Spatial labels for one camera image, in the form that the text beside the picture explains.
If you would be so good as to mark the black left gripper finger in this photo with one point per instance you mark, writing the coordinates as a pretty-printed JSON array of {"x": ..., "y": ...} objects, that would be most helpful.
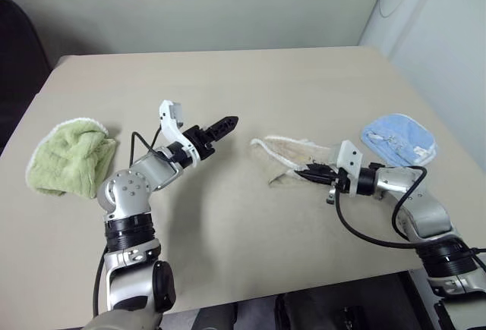
[
  {"x": 222, "y": 136},
  {"x": 226, "y": 123}
]

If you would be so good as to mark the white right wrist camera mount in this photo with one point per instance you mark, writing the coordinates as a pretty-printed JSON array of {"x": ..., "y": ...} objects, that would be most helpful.
[{"x": 347, "y": 155}]

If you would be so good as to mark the blue cloth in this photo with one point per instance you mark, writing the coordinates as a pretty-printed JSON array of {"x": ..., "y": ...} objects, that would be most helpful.
[{"x": 395, "y": 132}]

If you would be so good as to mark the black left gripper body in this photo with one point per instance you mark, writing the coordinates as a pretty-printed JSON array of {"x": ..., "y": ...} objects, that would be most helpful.
[{"x": 199, "y": 141}]

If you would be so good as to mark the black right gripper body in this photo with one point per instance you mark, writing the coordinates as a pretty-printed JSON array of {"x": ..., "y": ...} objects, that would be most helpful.
[{"x": 338, "y": 179}]

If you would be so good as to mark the black chair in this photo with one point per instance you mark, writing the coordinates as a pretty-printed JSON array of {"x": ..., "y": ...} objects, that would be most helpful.
[{"x": 19, "y": 60}]

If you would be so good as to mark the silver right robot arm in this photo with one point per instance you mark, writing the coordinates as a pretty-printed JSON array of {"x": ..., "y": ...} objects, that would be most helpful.
[{"x": 425, "y": 205}]

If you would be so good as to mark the green towel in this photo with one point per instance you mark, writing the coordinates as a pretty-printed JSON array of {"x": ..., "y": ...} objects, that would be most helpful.
[{"x": 68, "y": 155}]

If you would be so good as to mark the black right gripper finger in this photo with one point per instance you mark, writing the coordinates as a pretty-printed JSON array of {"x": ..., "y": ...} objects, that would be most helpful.
[
  {"x": 315, "y": 179},
  {"x": 320, "y": 170}
]

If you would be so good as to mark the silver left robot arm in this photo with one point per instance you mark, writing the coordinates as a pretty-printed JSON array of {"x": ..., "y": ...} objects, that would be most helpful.
[{"x": 125, "y": 189}]

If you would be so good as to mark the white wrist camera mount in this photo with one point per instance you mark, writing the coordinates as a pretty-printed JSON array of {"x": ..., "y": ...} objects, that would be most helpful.
[
  {"x": 169, "y": 125},
  {"x": 347, "y": 155}
]

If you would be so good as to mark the beige cloth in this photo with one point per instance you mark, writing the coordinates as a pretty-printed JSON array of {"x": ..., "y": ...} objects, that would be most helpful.
[{"x": 288, "y": 151}]

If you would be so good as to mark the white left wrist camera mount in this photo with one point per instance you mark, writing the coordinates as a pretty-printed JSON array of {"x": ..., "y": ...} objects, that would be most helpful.
[{"x": 169, "y": 125}]

